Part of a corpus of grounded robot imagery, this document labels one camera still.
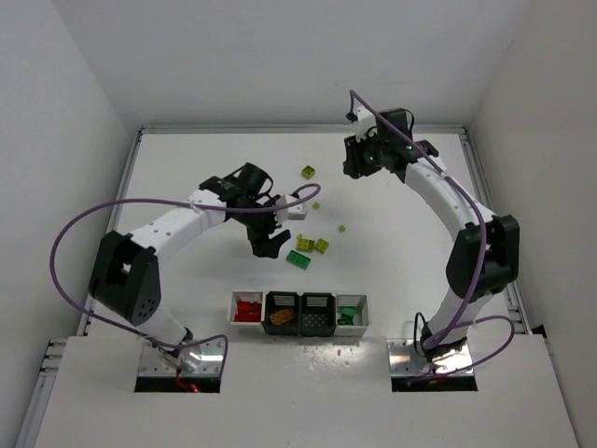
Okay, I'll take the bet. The green long brick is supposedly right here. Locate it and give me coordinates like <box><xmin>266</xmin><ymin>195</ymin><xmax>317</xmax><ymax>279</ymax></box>
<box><xmin>285</xmin><ymin>250</ymin><xmax>312</xmax><ymax>271</ymax></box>

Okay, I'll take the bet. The lime printed brick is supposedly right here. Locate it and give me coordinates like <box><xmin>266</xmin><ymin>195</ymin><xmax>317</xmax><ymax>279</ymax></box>
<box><xmin>296</xmin><ymin>237</ymin><xmax>315</xmax><ymax>253</ymax></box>

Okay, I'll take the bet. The lime square brick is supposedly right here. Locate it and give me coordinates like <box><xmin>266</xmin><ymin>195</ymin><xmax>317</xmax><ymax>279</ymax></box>
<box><xmin>314</xmin><ymin>238</ymin><xmax>329</xmax><ymax>254</ymax></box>

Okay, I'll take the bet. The red square brick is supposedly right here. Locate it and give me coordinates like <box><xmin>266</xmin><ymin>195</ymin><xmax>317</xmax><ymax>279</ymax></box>
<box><xmin>237</xmin><ymin>301</ymin><xmax>261</xmax><ymax>314</ymax></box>

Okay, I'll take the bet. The orange brick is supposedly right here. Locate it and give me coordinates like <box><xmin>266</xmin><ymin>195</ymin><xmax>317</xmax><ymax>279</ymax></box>
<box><xmin>270</xmin><ymin>307</ymin><xmax>296</xmax><ymax>326</ymax></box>

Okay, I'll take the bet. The red long brick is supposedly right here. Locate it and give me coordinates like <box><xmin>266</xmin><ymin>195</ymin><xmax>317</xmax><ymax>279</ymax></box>
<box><xmin>234</xmin><ymin>312</ymin><xmax>261</xmax><ymax>323</ymax></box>

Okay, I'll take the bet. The green small brick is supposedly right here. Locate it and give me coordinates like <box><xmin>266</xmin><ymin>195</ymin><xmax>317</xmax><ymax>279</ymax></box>
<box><xmin>337</xmin><ymin>315</ymin><xmax>354</xmax><ymax>326</ymax></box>

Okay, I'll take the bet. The green sloped brick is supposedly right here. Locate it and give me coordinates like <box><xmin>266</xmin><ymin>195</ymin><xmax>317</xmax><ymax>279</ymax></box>
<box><xmin>341</xmin><ymin>307</ymin><xmax>356</xmax><ymax>317</ymax></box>

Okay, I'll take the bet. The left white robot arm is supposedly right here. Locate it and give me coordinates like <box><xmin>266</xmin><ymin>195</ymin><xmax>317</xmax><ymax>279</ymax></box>
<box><xmin>89</xmin><ymin>163</ymin><xmax>295</xmax><ymax>361</ymax></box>

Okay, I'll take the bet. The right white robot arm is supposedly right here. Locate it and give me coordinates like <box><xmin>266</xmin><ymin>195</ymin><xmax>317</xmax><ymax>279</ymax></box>
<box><xmin>343</xmin><ymin>106</ymin><xmax>520</xmax><ymax>360</ymax></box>

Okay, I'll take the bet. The lime brick top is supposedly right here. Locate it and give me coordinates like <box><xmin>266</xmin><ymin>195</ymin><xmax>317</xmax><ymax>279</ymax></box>
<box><xmin>301</xmin><ymin>165</ymin><xmax>315</xmax><ymax>180</ymax></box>

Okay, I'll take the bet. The left black bin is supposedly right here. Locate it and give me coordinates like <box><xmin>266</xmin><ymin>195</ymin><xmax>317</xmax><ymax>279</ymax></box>
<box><xmin>262</xmin><ymin>291</ymin><xmax>299</xmax><ymax>337</ymax></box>

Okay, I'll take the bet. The black bin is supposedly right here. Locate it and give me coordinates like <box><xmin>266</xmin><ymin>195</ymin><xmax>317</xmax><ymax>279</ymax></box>
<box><xmin>262</xmin><ymin>291</ymin><xmax>299</xmax><ymax>337</ymax></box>
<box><xmin>298</xmin><ymin>292</ymin><xmax>337</xmax><ymax>337</ymax></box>

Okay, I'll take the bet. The left white bin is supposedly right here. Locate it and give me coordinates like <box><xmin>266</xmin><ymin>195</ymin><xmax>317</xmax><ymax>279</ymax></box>
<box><xmin>228</xmin><ymin>290</ymin><xmax>265</xmax><ymax>334</ymax></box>

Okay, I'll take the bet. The white bin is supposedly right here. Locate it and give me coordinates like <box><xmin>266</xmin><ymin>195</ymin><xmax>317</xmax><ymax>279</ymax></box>
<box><xmin>334</xmin><ymin>294</ymin><xmax>369</xmax><ymax>337</ymax></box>
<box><xmin>228</xmin><ymin>290</ymin><xmax>265</xmax><ymax>334</ymax></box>

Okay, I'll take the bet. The right black bin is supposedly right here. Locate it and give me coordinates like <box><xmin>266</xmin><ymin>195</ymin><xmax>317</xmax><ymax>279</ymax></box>
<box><xmin>298</xmin><ymin>292</ymin><xmax>337</xmax><ymax>337</ymax></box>

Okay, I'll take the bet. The right white bin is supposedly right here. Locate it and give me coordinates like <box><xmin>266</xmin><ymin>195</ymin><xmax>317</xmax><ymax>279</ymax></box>
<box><xmin>334</xmin><ymin>294</ymin><xmax>369</xmax><ymax>337</ymax></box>

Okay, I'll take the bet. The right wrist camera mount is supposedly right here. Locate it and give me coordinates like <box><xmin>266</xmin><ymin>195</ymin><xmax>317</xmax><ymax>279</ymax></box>
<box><xmin>346</xmin><ymin>105</ymin><xmax>378</xmax><ymax>142</ymax></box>

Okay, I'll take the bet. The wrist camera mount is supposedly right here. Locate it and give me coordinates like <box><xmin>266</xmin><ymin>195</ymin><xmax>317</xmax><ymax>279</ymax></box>
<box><xmin>346</xmin><ymin>105</ymin><xmax>378</xmax><ymax>142</ymax></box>
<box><xmin>274</xmin><ymin>195</ymin><xmax>308</xmax><ymax>224</ymax></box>

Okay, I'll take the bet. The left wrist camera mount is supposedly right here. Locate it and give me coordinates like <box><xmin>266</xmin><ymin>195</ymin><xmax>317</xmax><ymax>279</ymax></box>
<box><xmin>274</xmin><ymin>195</ymin><xmax>308</xmax><ymax>224</ymax></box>

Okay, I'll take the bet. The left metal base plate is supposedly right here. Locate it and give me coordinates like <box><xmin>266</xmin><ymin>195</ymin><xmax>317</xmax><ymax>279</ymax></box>
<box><xmin>138</xmin><ymin>338</ymin><xmax>228</xmax><ymax>378</ymax></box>

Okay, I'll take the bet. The metal base plate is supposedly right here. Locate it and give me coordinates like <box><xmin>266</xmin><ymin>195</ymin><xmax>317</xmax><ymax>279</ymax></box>
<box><xmin>386</xmin><ymin>339</ymin><xmax>473</xmax><ymax>378</ymax></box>
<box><xmin>138</xmin><ymin>338</ymin><xmax>228</xmax><ymax>378</ymax></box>

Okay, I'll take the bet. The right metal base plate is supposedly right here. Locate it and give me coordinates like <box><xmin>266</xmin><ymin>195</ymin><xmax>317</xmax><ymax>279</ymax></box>
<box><xmin>386</xmin><ymin>339</ymin><xmax>473</xmax><ymax>378</ymax></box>

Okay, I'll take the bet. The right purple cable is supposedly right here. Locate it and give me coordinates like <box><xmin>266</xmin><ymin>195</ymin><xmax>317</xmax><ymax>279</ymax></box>
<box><xmin>348</xmin><ymin>90</ymin><xmax>517</xmax><ymax>382</ymax></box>

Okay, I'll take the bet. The purple cable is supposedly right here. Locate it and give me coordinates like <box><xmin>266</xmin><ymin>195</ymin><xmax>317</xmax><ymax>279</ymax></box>
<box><xmin>49</xmin><ymin>183</ymin><xmax>323</xmax><ymax>360</ymax></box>
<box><xmin>348</xmin><ymin>90</ymin><xmax>517</xmax><ymax>382</ymax></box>

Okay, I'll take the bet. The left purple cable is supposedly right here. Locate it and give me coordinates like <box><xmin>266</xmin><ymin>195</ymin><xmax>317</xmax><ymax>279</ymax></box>
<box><xmin>49</xmin><ymin>183</ymin><xmax>323</xmax><ymax>360</ymax></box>

